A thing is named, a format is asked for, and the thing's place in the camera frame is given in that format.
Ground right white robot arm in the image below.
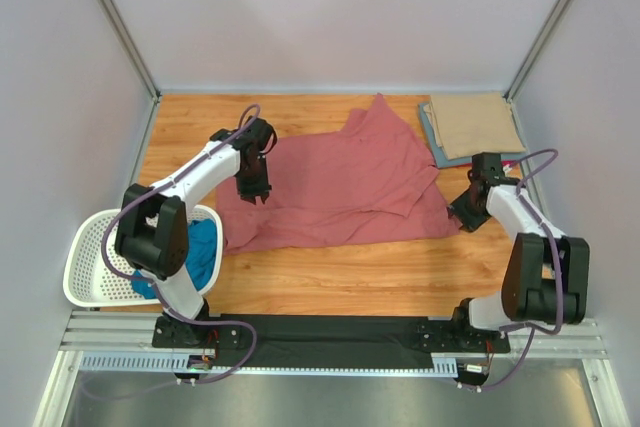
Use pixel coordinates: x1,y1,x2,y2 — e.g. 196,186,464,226
449,152,590,335

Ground blue t shirt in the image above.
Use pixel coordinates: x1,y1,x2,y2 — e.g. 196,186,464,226
130,218,218,299

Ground folded beige t shirt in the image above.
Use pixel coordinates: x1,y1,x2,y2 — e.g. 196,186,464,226
424,92,525,160

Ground pink t shirt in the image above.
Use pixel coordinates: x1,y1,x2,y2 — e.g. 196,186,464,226
215,95,460,255

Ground folded grey-blue t shirt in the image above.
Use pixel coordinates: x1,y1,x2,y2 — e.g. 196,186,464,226
417,101,529,170

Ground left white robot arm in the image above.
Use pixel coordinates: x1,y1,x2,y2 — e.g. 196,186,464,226
105,115,277,348

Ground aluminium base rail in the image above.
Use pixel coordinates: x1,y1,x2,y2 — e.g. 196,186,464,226
60,311,606,378

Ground left aluminium frame post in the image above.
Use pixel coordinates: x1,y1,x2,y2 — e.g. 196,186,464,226
97,0,161,101

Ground right aluminium frame post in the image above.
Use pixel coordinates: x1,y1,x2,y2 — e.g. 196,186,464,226
504,0,574,103

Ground aluminium frame post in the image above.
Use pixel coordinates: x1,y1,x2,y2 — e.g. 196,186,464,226
504,0,574,103
97,0,161,101

